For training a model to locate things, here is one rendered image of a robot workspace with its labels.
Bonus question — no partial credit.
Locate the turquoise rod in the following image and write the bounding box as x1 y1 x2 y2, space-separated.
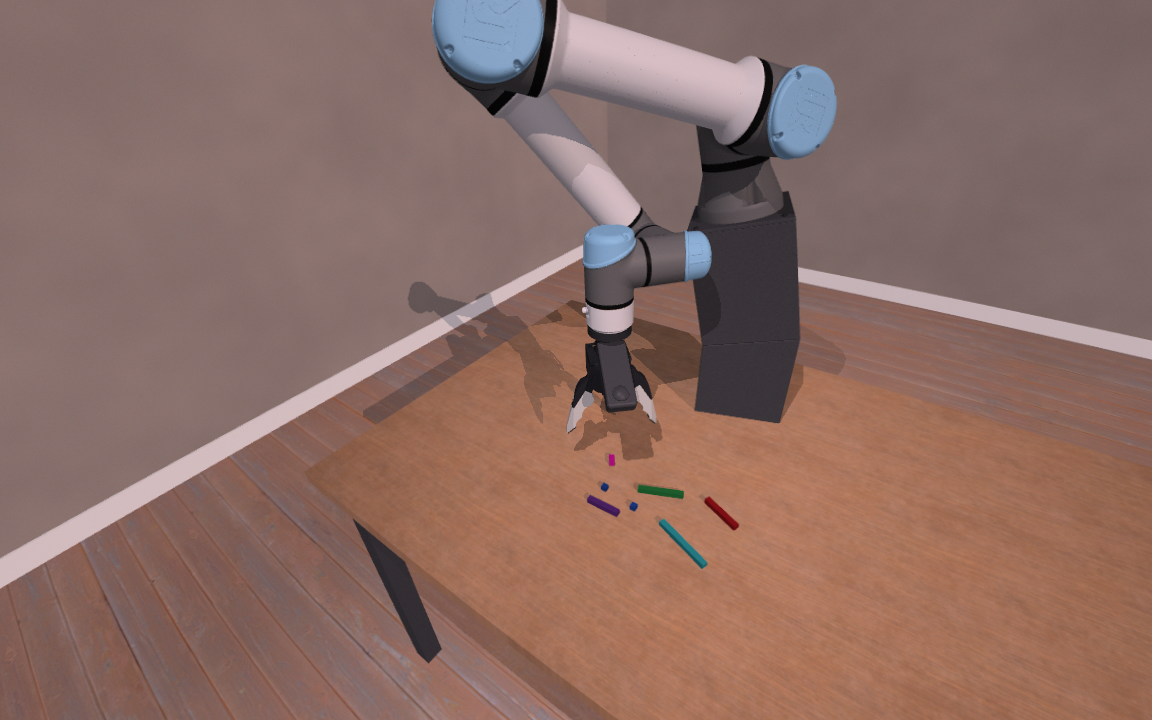
659 520 707 569

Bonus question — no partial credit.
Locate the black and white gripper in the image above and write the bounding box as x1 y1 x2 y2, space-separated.
567 325 655 433

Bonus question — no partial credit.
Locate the green rod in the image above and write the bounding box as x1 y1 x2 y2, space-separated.
638 485 684 499

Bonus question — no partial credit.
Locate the red rod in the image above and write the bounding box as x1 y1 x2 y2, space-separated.
704 497 738 531

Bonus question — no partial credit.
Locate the purple rod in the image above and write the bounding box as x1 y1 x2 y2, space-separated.
588 495 620 517

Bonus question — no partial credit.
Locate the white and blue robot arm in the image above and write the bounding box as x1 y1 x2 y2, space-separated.
432 0 838 334

